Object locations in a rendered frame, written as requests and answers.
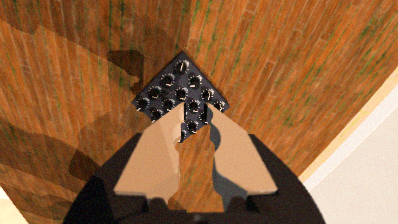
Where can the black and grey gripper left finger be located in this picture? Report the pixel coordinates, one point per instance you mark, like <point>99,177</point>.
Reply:
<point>146,166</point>

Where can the black knob box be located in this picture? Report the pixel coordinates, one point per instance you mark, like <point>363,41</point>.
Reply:
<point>177,77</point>

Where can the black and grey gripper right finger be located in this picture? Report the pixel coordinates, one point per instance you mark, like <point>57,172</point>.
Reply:
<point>244,166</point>

